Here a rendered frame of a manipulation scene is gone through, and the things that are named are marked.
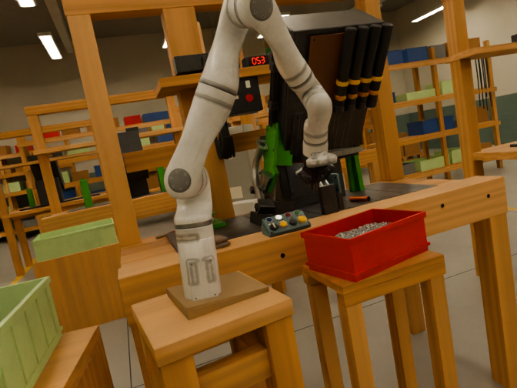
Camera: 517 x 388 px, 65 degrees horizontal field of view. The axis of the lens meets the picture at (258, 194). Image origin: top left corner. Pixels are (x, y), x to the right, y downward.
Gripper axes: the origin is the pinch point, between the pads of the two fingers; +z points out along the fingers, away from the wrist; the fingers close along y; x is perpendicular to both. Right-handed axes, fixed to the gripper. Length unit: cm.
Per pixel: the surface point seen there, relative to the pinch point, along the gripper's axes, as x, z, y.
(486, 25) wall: -828, 344, -725
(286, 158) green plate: -28.4, 8.9, 2.2
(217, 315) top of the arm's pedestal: 44, -8, 37
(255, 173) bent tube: -34.8, 18.9, 14.3
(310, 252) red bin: 19.2, 8.3, 7.2
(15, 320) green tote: 40, -17, 77
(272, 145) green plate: -32.1, 4.3, 6.6
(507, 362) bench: 37, 86, -73
